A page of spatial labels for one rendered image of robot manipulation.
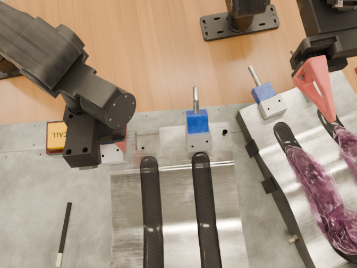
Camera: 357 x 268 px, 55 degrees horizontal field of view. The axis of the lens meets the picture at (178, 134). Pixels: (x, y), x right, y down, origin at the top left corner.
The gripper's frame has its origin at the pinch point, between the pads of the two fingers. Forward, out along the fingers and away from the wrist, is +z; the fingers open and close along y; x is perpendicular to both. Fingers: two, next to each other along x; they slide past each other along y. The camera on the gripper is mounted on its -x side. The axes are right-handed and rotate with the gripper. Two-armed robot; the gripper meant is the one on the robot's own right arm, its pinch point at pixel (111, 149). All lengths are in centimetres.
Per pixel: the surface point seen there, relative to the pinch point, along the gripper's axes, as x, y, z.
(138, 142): 5.9, 3.7, 6.8
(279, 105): 10.7, 35.3, 5.7
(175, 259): -18.4, 10.3, 12.2
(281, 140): 5.3, 35.0, 11.4
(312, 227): -13.2, 37.5, 15.8
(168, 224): -11.4, 9.1, 12.2
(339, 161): -1.8, 45.2, 10.8
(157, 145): 5.2, 7.8, 7.5
